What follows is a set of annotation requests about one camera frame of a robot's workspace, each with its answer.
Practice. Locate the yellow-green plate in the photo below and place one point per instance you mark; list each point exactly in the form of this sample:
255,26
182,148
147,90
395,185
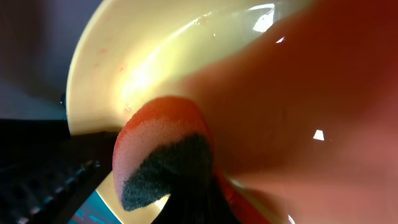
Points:
300,99

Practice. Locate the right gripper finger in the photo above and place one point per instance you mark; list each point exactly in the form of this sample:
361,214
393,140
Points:
208,206

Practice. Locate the teal plastic tray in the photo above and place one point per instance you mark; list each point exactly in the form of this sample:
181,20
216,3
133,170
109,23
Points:
94,211

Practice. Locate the dark teal sponge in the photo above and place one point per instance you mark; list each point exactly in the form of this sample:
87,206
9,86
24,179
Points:
164,149

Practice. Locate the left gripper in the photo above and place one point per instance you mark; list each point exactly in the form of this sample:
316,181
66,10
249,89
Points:
48,173

